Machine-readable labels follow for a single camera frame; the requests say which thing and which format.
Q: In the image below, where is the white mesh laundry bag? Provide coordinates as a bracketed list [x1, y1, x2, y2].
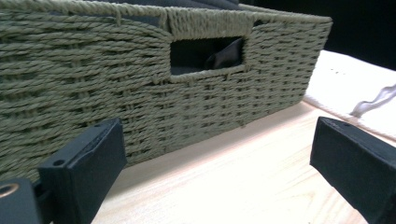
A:
[303, 49, 396, 143]

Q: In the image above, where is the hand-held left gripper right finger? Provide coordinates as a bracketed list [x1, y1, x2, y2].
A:
[309, 116, 396, 224]

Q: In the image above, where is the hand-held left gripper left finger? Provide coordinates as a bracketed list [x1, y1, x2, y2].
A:
[33, 117, 129, 224]

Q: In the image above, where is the woven rope basket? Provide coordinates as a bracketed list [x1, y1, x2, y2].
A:
[0, 0, 333, 185]

